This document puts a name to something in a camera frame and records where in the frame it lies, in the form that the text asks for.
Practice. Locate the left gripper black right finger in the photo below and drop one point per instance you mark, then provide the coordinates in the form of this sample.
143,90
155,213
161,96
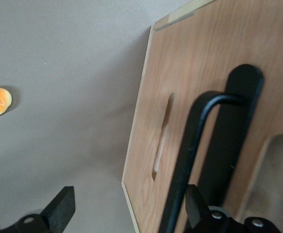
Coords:
199,208

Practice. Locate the light wooden drawer cabinet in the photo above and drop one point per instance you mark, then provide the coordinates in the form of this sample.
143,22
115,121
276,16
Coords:
204,60

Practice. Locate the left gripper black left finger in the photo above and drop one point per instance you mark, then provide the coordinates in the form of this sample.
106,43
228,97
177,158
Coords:
58,208

